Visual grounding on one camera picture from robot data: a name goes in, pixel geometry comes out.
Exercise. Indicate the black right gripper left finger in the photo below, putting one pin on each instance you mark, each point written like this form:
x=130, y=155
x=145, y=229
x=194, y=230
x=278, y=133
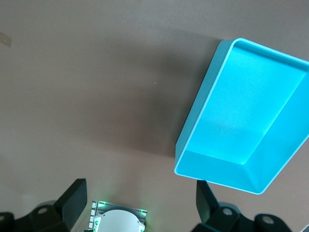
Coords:
x=72, y=203

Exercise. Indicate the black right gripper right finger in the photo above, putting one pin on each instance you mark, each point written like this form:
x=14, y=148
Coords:
x=207, y=207

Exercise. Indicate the teal plastic bin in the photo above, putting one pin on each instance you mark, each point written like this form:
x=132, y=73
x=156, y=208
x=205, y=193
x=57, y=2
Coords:
x=241, y=108

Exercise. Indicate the brown tape patch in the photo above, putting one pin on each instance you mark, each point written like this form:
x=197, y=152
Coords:
x=5, y=39

